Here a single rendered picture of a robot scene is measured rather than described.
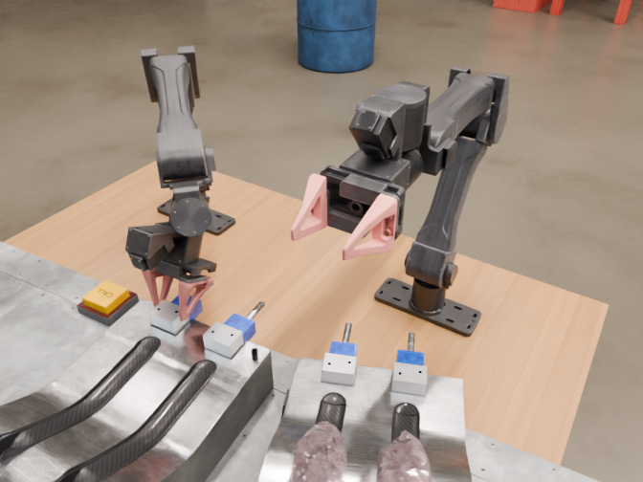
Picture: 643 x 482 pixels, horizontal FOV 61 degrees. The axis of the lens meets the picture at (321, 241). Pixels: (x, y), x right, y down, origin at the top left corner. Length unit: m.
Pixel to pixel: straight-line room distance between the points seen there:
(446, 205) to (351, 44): 3.76
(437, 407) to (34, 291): 0.82
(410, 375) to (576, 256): 1.98
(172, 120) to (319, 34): 3.78
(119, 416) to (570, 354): 0.75
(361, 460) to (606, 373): 1.59
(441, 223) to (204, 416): 0.50
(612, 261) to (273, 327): 2.02
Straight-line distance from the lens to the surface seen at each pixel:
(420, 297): 1.05
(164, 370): 0.88
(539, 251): 2.74
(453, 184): 0.97
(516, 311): 1.13
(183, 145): 0.87
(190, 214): 0.80
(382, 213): 0.57
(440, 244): 0.97
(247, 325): 0.90
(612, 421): 2.12
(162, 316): 0.92
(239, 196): 1.43
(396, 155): 0.64
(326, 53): 4.66
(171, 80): 0.98
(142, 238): 0.82
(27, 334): 1.16
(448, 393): 0.88
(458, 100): 0.84
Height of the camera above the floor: 1.53
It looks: 36 degrees down
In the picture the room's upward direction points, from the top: straight up
